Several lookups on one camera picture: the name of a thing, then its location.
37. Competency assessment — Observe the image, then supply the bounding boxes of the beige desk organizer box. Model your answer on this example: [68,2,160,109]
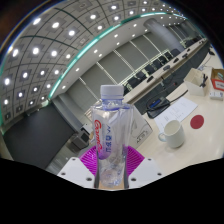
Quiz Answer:
[183,67,209,97]

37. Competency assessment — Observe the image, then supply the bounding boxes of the black cable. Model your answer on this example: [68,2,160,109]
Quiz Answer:
[146,89,189,114]

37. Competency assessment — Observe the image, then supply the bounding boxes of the black tool in organizer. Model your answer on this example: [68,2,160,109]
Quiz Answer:
[199,73,209,88]

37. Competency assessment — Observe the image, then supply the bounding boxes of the row of black office chairs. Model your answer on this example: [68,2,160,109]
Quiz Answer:
[123,48,183,96]

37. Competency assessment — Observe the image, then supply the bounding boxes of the round ceiling lights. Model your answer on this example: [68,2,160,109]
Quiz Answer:
[1,0,183,114]

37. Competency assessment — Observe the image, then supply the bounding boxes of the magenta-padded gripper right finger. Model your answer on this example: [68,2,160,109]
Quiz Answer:
[122,145,164,188]

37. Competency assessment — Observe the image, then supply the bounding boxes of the clear plastic water bottle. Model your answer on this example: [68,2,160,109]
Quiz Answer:
[90,84,133,188]

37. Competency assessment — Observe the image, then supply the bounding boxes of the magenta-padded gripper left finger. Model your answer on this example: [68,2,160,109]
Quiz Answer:
[57,145,100,188]

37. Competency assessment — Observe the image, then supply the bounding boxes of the white ceramic mug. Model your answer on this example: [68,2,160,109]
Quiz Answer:
[157,119,186,149]

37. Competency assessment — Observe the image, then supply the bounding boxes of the small white labelled pack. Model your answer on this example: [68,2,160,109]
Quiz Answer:
[208,90,224,100]

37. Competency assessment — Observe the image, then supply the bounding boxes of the cardboard box with red side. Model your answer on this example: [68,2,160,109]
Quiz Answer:
[210,68,224,93]

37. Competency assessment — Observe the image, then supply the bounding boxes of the black desk microphone unit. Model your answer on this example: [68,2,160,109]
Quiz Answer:
[143,95,172,119]

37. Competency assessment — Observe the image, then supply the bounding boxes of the flat round red coaster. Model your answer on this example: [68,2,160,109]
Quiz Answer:
[189,114,205,130]

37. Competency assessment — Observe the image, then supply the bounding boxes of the white paper sheet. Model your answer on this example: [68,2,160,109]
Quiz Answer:
[153,96,199,133]

